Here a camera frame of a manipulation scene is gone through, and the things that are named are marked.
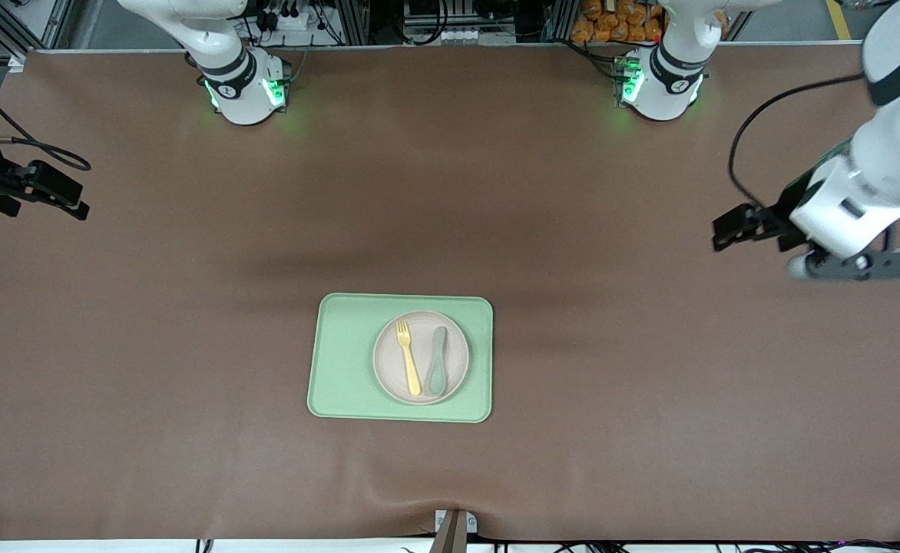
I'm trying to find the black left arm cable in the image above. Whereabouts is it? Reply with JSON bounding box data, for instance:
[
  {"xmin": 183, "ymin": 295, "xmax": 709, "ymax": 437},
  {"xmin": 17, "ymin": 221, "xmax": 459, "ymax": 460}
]
[{"xmin": 729, "ymin": 71, "xmax": 869, "ymax": 212}]

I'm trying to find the brown table mat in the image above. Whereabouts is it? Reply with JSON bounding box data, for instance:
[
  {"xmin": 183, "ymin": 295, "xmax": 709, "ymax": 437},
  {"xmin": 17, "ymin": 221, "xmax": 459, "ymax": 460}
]
[{"xmin": 0, "ymin": 42, "xmax": 900, "ymax": 543}]

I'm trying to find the orange packaged goods bag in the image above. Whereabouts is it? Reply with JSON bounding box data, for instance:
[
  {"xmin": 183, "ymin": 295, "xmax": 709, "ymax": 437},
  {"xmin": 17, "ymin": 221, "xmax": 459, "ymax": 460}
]
[{"xmin": 571, "ymin": 0, "xmax": 666, "ymax": 44}]

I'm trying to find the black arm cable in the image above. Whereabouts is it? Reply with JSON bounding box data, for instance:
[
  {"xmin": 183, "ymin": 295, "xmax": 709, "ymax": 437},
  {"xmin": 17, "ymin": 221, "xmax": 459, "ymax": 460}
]
[
  {"xmin": 0, "ymin": 65, "xmax": 92, "ymax": 171},
  {"xmin": 729, "ymin": 71, "xmax": 869, "ymax": 212}
]

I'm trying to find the beige round plate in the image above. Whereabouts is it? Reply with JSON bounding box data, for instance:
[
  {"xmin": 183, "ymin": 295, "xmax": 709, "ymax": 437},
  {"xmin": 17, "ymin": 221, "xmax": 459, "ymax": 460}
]
[{"xmin": 372, "ymin": 310, "xmax": 471, "ymax": 406}]

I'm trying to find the white metal bracket plate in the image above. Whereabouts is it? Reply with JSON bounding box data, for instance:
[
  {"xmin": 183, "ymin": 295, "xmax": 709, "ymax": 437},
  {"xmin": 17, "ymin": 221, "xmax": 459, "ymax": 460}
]
[{"xmin": 434, "ymin": 509, "xmax": 478, "ymax": 535}]

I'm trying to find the light green plastic tray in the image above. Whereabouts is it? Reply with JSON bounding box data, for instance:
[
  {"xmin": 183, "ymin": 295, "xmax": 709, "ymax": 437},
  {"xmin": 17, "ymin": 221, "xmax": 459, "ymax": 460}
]
[{"xmin": 307, "ymin": 293, "xmax": 494, "ymax": 424}]

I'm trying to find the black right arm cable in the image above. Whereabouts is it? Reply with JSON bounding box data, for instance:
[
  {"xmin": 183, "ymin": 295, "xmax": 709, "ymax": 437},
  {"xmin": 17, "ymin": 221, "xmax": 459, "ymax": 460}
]
[{"xmin": 0, "ymin": 65, "xmax": 92, "ymax": 171}]

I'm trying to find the grey-green plastic spoon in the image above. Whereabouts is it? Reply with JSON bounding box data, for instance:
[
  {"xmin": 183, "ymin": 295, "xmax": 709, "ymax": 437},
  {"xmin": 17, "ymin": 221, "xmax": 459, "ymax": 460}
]
[{"xmin": 425, "ymin": 326, "xmax": 449, "ymax": 399}]

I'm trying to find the white power strip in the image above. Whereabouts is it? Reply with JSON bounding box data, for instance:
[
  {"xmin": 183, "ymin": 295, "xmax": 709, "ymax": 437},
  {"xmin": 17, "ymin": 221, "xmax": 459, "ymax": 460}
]
[{"xmin": 254, "ymin": 6, "xmax": 329, "ymax": 33}]

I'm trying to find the yellow plastic fork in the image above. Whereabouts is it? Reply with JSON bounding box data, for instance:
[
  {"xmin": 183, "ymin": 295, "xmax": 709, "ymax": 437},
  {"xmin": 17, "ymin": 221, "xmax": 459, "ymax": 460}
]
[{"xmin": 395, "ymin": 320, "xmax": 424, "ymax": 398}]

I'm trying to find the white terminal block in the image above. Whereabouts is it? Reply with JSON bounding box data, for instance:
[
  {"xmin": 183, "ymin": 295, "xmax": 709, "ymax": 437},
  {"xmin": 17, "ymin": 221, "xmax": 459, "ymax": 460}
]
[{"xmin": 433, "ymin": 27, "xmax": 498, "ymax": 45}]

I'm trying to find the black device box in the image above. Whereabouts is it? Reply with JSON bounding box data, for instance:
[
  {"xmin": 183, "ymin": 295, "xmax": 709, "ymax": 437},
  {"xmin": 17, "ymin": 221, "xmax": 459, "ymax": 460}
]
[{"xmin": 404, "ymin": 0, "xmax": 451, "ymax": 24}]

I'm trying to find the tan camera mount post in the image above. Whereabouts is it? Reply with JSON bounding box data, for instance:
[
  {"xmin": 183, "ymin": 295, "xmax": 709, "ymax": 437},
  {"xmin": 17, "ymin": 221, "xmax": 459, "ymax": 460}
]
[{"xmin": 428, "ymin": 512, "xmax": 470, "ymax": 553}]

